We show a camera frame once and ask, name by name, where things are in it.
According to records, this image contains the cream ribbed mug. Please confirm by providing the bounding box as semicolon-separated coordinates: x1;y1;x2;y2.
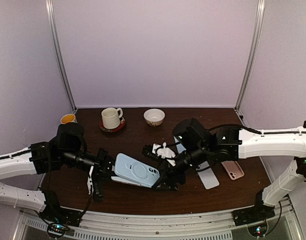
101;107;123;130

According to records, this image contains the front aluminium rail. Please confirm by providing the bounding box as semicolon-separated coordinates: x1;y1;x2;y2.
12;203;301;240

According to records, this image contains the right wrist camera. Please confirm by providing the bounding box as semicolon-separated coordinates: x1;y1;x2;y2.
142;142;176;167

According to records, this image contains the pink phone case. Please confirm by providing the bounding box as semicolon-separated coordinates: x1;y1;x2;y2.
221;161;245;181

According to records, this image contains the white mug orange inside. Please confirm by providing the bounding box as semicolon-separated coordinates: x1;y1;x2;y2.
60;113;77;124

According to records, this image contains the silver phone from case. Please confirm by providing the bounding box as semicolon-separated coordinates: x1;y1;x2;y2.
111;176;143;187

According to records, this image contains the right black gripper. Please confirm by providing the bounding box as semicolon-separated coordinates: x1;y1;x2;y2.
151;143;209;192

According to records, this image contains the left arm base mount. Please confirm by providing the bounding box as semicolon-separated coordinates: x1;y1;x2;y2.
37;201;83;239

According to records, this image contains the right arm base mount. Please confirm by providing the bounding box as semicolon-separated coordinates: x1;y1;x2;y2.
232;202;275;238

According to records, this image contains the left aluminium frame post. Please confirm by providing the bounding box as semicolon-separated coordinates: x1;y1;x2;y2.
45;0;77;113

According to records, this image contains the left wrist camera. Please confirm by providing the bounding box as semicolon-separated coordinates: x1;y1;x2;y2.
87;165;104;203

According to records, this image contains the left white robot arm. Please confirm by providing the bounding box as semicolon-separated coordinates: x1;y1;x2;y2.
0;122;115;222

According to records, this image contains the aluminium frame post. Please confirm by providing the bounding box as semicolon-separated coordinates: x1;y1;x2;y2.
234;0;266;112
45;0;77;113

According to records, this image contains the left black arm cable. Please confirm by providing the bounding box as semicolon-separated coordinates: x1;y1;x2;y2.
47;169;94;223

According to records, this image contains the white ceramic bowl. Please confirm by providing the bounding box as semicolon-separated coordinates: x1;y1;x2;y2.
143;108;166;127

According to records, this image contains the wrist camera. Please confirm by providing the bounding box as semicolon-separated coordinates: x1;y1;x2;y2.
87;165;104;203
142;142;176;167

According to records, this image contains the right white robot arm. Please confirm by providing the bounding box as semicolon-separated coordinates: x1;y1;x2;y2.
153;118;306;221

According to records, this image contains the white phone from blue case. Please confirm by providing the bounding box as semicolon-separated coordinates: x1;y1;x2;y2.
196;161;220;190

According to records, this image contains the right aluminium frame post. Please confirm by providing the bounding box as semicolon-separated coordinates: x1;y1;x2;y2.
234;0;266;112

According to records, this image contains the red patterned coaster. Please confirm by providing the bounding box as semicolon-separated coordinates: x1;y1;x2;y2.
99;117;126;133

